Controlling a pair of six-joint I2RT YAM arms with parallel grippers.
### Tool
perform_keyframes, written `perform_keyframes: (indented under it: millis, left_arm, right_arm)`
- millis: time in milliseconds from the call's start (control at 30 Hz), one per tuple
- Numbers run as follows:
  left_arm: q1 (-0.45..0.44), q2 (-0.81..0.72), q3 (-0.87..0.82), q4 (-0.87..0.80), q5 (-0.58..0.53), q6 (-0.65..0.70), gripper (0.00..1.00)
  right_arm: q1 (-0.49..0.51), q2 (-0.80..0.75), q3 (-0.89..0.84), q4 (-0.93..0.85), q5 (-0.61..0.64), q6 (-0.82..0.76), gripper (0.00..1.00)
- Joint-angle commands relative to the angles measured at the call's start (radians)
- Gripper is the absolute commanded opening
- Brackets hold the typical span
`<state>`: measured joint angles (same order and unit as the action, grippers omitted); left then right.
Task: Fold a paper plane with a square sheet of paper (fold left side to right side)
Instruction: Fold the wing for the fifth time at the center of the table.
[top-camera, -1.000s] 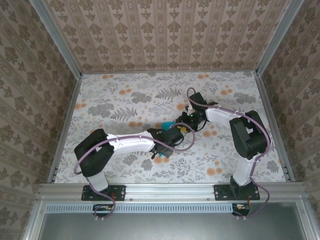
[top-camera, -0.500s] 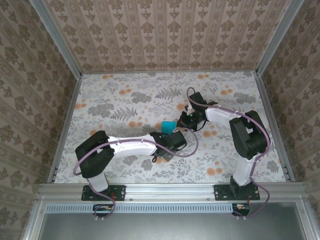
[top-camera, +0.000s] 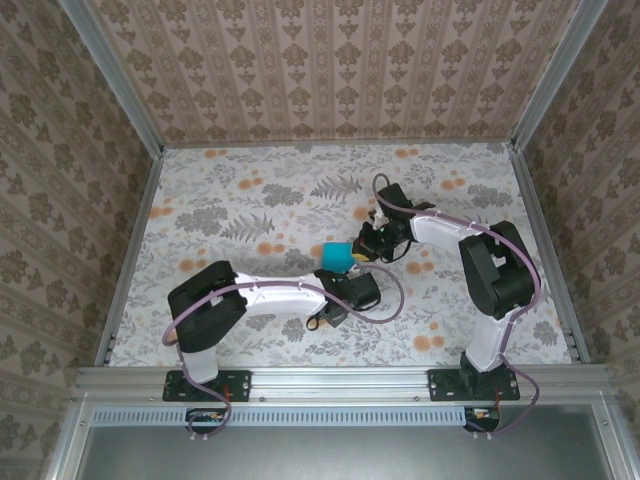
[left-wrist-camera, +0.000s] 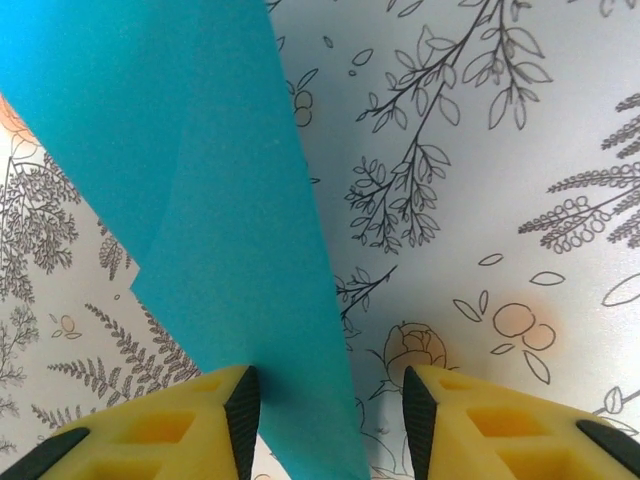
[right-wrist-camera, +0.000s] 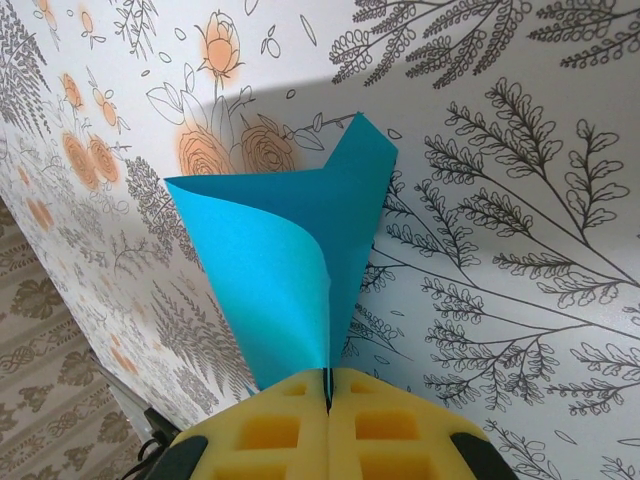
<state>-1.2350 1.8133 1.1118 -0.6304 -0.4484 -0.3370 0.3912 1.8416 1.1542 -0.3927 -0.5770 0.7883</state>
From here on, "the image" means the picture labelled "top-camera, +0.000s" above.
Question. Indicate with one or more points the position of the aluminium side rail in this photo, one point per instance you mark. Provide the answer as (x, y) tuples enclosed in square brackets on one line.
[(547, 250), (131, 250)]

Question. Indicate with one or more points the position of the grey metal panel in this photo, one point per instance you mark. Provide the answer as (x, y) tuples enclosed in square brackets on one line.
[(350, 455)]

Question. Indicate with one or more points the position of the floral tablecloth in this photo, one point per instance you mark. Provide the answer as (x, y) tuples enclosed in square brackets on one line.
[(250, 170)]

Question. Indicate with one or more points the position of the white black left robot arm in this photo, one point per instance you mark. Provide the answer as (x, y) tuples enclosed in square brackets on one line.
[(280, 297)]

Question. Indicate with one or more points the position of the aluminium frame post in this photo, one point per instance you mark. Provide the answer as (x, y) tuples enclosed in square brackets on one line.
[(554, 75), (116, 75)]

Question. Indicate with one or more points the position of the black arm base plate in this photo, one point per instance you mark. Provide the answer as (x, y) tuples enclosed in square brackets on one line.
[(442, 385), (237, 385)]

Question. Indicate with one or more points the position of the blue paper sheet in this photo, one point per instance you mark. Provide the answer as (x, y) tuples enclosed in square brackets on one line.
[(335, 257)]

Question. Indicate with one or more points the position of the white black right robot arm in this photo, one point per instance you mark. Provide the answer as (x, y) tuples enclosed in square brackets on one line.
[(435, 230)]

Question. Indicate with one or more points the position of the wide aluminium mounting rail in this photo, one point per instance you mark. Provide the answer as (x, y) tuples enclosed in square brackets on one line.
[(340, 382)]

